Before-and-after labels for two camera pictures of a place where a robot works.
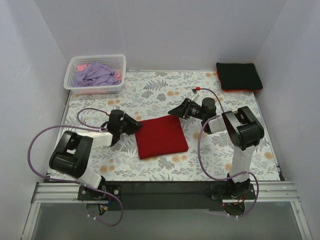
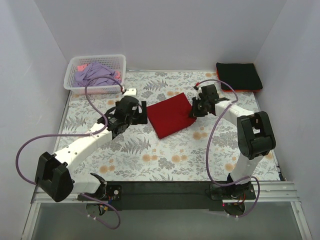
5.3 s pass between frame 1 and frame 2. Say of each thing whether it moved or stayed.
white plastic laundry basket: stayed
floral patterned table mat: stayed
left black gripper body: moved
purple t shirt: stayed
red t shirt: moved
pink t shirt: stayed
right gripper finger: moved
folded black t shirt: stayed
